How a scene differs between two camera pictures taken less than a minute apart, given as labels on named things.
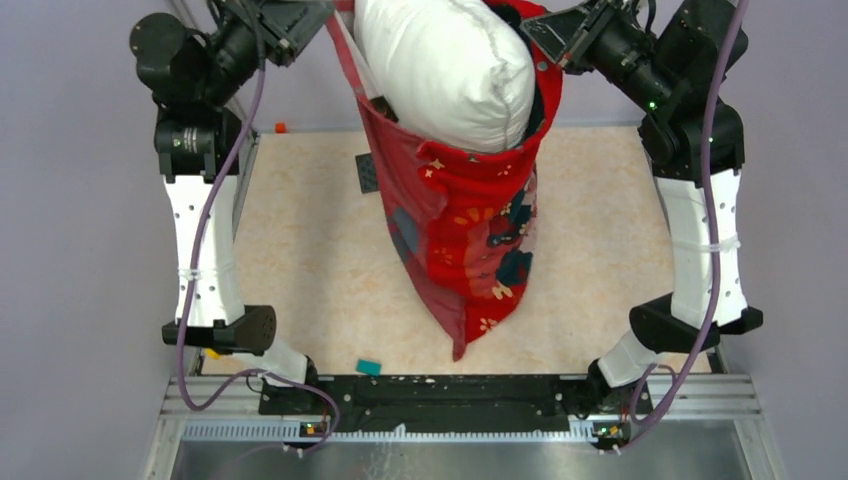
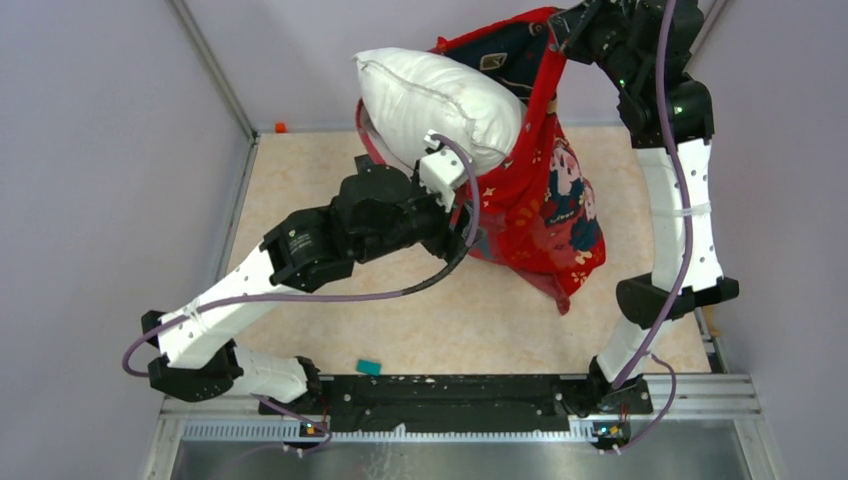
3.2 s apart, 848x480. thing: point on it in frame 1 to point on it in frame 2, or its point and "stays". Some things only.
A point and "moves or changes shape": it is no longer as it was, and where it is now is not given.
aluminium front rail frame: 683,408 stays
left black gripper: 285,24 to 446,242
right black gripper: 569,35 stays
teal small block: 369,367 stays
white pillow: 457,75 moves or changes shape
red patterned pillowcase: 460,224 to 536,215
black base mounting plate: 452,403 stays
